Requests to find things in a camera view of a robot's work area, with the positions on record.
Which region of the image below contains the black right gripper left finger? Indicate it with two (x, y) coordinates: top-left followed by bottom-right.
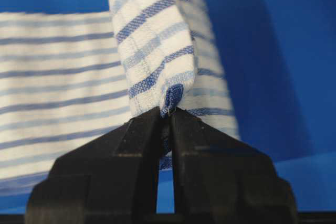
(25, 108), (162, 223)

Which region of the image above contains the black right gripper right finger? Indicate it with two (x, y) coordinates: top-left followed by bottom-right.
(170, 109), (298, 223)

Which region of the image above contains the white blue striped towel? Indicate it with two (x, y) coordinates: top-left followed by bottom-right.
(1, 0), (239, 197)

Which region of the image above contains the blue table cloth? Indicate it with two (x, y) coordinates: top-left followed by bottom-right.
(1, 0), (335, 213)

